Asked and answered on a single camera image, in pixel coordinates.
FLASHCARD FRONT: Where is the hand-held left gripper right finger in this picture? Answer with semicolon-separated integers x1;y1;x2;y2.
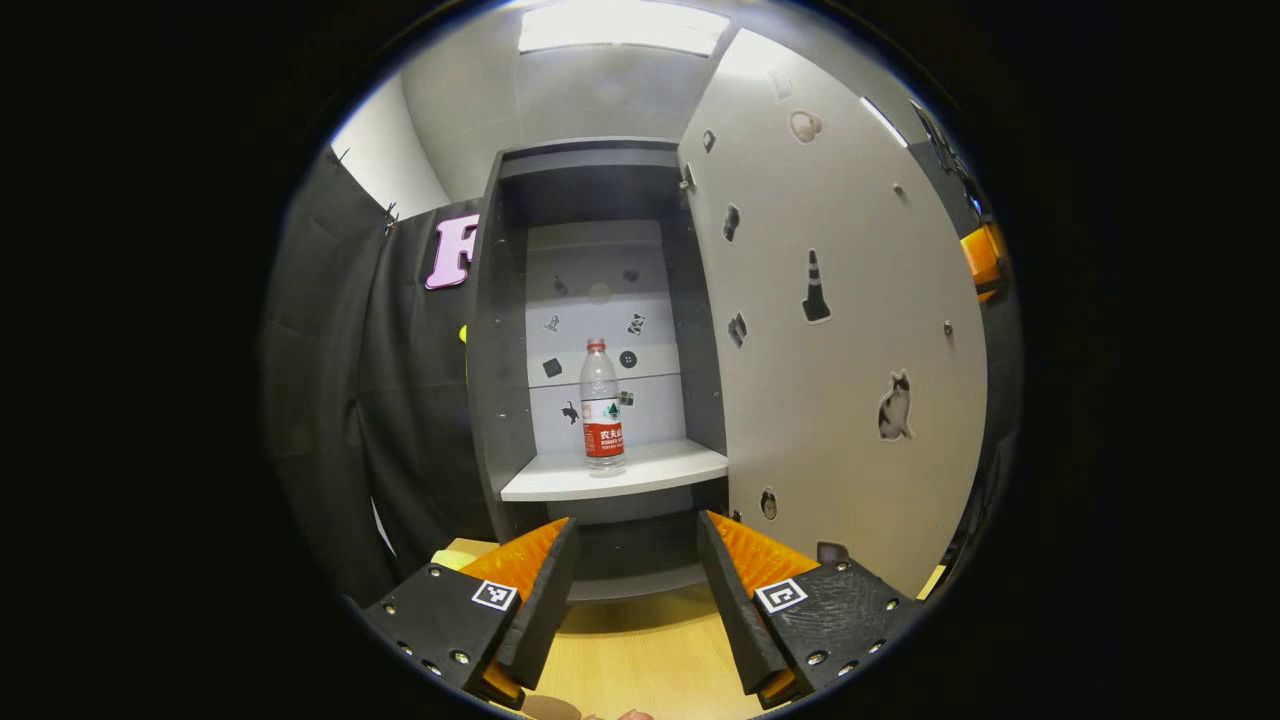
697;510;926;711

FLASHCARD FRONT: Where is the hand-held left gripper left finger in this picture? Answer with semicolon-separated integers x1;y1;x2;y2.
362;517;581;711

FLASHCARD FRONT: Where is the clear plastic bottle red label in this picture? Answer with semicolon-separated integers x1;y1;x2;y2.
580;338;627;471

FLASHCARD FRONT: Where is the grey cabinet door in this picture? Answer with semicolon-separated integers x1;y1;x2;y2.
677;28;991;599

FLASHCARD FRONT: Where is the grey cabinet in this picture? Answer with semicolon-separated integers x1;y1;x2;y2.
465;137;731;603

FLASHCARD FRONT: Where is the white cabinet shelf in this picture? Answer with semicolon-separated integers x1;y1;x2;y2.
500;438;729;503

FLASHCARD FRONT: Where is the pale yellow object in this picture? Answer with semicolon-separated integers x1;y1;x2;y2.
432;538;501;573

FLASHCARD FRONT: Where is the black backdrop cloth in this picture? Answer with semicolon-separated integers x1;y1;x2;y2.
262;100;1023;606

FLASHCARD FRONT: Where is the large ceiling light panel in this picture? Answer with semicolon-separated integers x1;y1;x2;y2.
518;0;731;57

